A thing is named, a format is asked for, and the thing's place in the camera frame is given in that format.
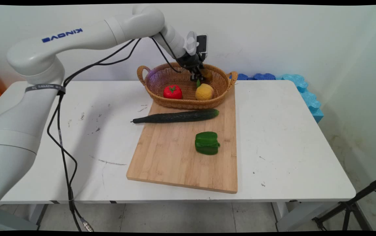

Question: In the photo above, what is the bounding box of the dark green toy cucumber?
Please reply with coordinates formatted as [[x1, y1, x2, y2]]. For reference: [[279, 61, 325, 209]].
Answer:
[[131, 109, 220, 124]]

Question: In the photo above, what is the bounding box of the yellow toy lemon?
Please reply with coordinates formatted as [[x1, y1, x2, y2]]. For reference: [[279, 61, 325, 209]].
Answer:
[[195, 81, 215, 101]]

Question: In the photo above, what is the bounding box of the brown yellow toy pepper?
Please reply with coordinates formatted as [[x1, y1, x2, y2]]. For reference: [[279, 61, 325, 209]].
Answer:
[[197, 68, 213, 83]]

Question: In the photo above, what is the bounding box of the wooden cutting board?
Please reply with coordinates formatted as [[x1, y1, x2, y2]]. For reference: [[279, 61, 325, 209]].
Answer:
[[126, 86, 238, 194]]

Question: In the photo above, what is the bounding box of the light blue foam strip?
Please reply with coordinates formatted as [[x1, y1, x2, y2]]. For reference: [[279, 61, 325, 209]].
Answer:
[[276, 74, 324, 124]]

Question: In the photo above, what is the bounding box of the red toy tomato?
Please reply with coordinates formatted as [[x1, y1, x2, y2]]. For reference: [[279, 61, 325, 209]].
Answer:
[[163, 85, 183, 100]]

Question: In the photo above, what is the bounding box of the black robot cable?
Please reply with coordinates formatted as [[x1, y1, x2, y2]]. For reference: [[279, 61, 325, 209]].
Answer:
[[55, 32, 179, 99], [46, 35, 183, 232]]

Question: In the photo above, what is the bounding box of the white table leg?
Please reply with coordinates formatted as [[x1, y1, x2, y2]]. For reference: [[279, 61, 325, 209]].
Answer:
[[27, 203, 49, 230], [271, 201, 339, 232]]

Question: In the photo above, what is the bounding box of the woven wicker basket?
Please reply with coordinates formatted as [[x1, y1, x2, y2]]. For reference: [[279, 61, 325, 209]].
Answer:
[[137, 62, 239, 109]]

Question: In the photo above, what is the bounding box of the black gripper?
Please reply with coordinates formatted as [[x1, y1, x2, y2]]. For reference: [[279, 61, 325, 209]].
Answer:
[[176, 52, 209, 81]]

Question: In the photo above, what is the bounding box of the green toy bell pepper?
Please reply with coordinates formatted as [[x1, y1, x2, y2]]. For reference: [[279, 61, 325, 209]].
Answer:
[[195, 131, 221, 155]]

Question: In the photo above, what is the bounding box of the black tripod stand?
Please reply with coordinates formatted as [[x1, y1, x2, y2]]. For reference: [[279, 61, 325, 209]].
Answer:
[[312, 174, 376, 231]]

